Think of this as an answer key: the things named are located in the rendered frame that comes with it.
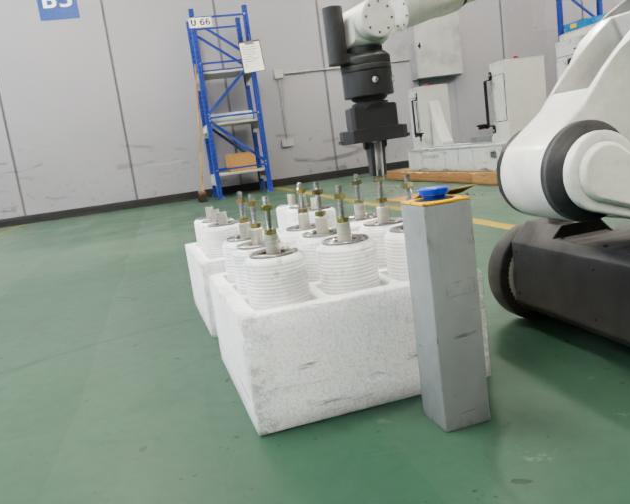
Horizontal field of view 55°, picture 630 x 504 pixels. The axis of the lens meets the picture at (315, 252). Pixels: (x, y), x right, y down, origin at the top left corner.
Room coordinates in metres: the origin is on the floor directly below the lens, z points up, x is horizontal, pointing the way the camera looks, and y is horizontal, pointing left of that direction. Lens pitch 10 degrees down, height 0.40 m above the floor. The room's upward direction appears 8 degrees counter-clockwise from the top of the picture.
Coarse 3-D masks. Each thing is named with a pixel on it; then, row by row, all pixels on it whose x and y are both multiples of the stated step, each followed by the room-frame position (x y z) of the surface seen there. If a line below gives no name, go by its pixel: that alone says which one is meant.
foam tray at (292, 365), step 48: (384, 288) 0.89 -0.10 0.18; (480, 288) 0.93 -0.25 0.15; (240, 336) 0.85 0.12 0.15; (288, 336) 0.85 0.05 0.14; (336, 336) 0.87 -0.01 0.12; (384, 336) 0.89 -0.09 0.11; (240, 384) 0.95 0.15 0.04; (288, 384) 0.84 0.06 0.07; (336, 384) 0.86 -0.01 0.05; (384, 384) 0.88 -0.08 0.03
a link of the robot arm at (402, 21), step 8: (392, 0) 1.13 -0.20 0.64; (400, 0) 1.11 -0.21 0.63; (408, 0) 1.10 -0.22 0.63; (416, 0) 1.11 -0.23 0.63; (400, 8) 1.12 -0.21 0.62; (408, 8) 1.10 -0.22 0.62; (416, 8) 1.11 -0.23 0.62; (400, 16) 1.12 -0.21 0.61; (408, 16) 1.10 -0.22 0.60; (416, 16) 1.12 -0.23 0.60; (400, 24) 1.13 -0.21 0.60; (408, 24) 1.12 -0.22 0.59; (392, 32) 1.15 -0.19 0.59
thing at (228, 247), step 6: (222, 246) 1.14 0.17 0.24; (228, 246) 1.12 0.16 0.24; (234, 246) 1.11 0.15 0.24; (228, 252) 1.12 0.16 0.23; (228, 258) 1.12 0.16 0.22; (228, 264) 1.12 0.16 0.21; (228, 270) 1.13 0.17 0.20; (228, 276) 1.13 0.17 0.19; (234, 276) 1.11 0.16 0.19; (234, 282) 1.12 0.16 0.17
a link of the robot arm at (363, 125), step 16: (352, 80) 1.07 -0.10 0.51; (368, 80) 1.06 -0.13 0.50; (384, 80) 1.06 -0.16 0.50; (352, 96) 1.07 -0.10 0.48; (368, 96) 1.07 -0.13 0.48; (384, 96) 1.08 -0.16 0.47; (352, 112) 1.07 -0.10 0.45; (368, 112) 1.07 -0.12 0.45; (384, 112) 1.08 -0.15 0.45; (352, 128) 1.08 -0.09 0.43; (368, 128) 1.07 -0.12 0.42; (384, 128) 1.08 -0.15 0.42; (400, 128) 1.08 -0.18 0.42
